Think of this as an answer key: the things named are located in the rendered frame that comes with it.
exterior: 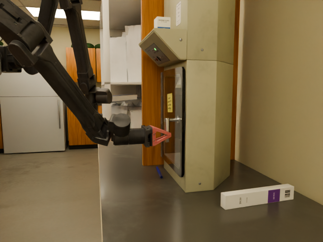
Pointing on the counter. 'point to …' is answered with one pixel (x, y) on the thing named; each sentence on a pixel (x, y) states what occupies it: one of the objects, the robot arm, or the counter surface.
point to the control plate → (156, 54)
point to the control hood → (167, 44)
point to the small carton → (162, 22)
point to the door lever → (169, 125)
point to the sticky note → (169, 102)
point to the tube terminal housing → (205, 90)
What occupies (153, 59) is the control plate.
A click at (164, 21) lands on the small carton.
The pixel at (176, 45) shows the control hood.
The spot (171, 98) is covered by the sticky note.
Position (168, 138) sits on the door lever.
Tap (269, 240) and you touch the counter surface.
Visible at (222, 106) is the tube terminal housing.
